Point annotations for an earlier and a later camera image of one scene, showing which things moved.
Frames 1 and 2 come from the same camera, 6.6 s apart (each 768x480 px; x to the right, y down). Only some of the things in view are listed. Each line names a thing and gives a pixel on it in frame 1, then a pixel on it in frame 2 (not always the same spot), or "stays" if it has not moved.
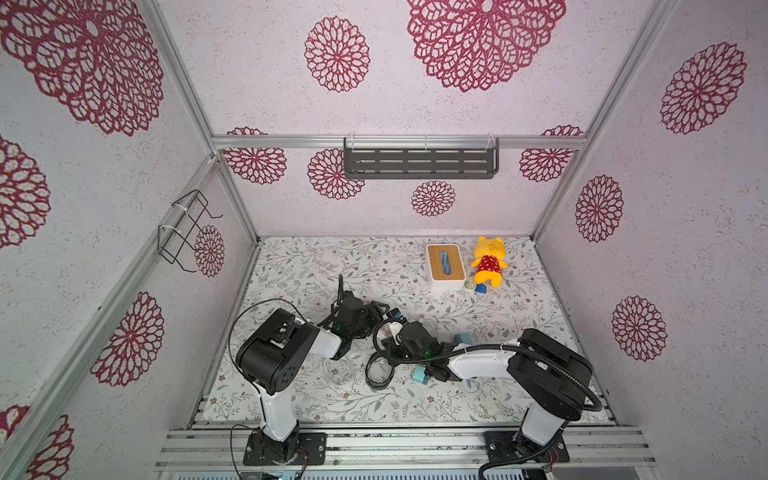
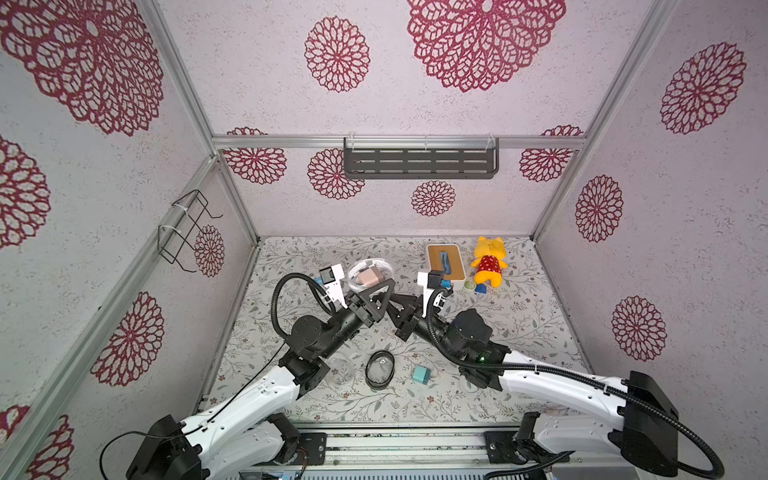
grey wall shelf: [421, 158] stays
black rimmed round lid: [379, 371] stays
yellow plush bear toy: [489, 253] stays
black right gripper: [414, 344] to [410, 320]
